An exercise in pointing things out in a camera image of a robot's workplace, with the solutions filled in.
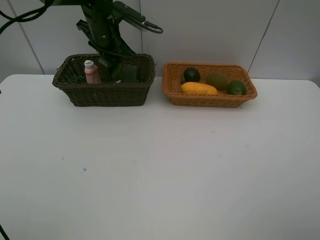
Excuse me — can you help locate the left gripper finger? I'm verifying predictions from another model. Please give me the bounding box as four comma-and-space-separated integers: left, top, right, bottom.
109, 56, 122, 80
98, 56, 111, 80

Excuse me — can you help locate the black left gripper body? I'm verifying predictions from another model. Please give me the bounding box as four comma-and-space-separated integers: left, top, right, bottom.
76, 14, 136, 57

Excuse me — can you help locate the dark green whiteboard eraser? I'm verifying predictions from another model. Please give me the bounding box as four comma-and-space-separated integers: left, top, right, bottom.
121, 64, 138, 84

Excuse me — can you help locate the pink bottle white cap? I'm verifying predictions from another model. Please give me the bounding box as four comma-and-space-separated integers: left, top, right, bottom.
84, 60, 102, 85

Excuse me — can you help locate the dark purple mangosteen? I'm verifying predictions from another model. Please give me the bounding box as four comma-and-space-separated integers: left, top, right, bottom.
181, 67, 201, 84

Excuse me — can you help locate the yellow mango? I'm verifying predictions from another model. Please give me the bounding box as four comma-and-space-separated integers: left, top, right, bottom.
181, 82, 219, 96

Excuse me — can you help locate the brown kiwi fruit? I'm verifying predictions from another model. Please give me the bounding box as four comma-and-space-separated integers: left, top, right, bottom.
205, 72, 228, 91

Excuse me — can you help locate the green lime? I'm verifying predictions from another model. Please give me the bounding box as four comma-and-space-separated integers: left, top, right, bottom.
226, 80, 247, 96

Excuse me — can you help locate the dark green pump bottle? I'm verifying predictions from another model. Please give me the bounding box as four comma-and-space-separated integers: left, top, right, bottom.
98, 55, 122, 82

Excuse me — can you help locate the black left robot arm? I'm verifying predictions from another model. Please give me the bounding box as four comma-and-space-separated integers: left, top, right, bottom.
52, 0, 136, 80

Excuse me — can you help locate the dark brown wicker basket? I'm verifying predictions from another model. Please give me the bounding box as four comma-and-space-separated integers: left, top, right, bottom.
52, 54, 156, 107

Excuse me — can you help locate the orange wicker basket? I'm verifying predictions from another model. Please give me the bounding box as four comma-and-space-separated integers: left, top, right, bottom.
162, 62, 258, 108

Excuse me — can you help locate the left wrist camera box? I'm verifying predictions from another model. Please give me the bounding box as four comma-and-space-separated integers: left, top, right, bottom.
112, 1, 147, 32

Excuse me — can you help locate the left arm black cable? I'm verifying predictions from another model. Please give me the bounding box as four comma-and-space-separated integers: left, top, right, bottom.
0, 0, 165, 36

